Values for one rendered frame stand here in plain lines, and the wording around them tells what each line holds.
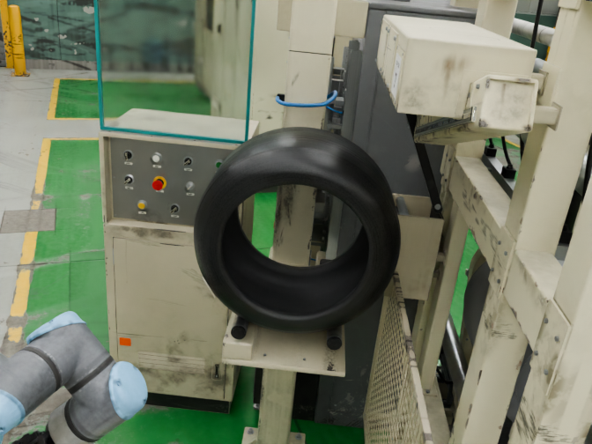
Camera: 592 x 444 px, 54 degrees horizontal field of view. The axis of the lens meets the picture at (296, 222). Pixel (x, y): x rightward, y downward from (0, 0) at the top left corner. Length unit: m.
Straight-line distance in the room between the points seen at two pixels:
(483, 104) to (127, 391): 0.80
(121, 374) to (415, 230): 1.11
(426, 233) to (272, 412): 0.97
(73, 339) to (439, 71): 0.82
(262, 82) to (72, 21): 5.91
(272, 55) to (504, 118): 3.89
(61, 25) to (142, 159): 8.20
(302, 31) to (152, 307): 1.32
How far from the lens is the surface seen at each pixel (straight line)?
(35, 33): 10.45
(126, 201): 2.38
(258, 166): 1.49
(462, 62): 1.19
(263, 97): 4.94
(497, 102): 1.12
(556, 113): 1.25
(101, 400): 1.08
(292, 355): 1.81
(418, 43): 1.17
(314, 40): 1.78
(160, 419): 2.78
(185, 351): 2.60
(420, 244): 1.90
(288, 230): 1.95
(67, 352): 1.06
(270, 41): 4.88
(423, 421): 1.37
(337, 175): 1.48
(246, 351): 1.75
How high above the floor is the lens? 1.89
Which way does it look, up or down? 24 degrees down
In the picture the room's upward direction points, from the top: 6 degrees clockwise
